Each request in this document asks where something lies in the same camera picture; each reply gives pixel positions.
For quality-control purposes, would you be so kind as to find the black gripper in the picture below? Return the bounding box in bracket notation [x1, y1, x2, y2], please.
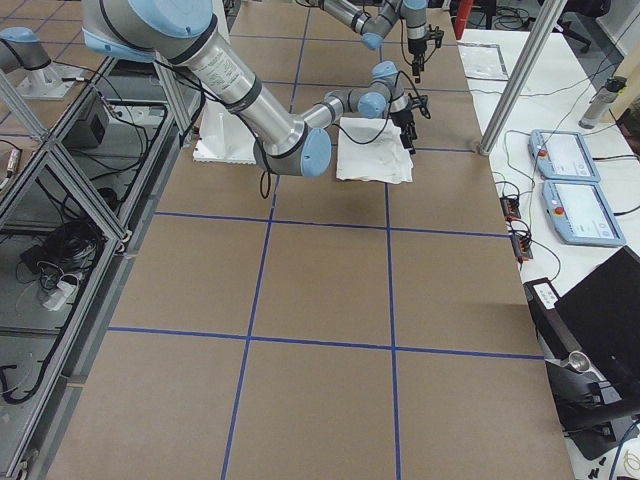
[390, 107, 417, 155]
[407, 37, 427, 84]

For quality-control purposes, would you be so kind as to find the white printed t-shirt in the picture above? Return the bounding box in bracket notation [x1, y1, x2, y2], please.
[336, 117, 413, 184]

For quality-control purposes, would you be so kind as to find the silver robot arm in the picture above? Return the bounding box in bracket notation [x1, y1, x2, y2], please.
[82, 1, 426, 177]
[306, 0, 442, 83]

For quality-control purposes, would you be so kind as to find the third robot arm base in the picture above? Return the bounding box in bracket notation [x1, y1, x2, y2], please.
[1, 27, 83, 100]

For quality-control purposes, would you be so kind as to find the white paper sheet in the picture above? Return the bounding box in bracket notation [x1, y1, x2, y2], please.
[458, 42, 509, 81]

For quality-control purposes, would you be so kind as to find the red fire extinguisher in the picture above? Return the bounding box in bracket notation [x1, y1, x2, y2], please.
[453, 0, 474, 40]

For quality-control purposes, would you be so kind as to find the upper orange connector board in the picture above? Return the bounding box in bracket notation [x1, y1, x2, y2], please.
[500, 196, 522, 221]

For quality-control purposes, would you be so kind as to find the orange connector board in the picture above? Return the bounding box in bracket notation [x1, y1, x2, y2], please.
[509, 230, 533, 264]
[500, 196, 522, 221]

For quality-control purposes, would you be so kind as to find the upper blue teach pendant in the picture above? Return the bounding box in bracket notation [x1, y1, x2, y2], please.
[529, 129, 601, 183]

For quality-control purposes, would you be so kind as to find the blue teach pendant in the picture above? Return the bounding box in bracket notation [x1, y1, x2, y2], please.
[542, 180, 626, 247]
[529, 129, 601, 183]

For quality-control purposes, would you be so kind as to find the lower orange connector board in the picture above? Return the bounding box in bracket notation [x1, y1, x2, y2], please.
[509, 230, 533, 264]

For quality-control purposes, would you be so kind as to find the lower blue teach pendant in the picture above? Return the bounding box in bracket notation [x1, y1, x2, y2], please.
[542, 180, 626, 247]

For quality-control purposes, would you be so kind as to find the grey water bottle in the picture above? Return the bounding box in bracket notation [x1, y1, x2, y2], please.
[578, 76, 627, 129]

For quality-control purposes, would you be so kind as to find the white power strip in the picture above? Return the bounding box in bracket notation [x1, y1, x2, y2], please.
[42, 277, 78, 311]

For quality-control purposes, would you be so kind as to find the aluminium frame post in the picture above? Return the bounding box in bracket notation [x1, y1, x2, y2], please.
[478, 0, 567, 156]

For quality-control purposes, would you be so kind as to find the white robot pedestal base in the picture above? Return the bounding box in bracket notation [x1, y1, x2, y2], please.
[193, 99, 255, 165]

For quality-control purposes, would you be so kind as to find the aluminium side frame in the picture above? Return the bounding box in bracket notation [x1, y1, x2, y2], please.
[1, 59, 202, 479]

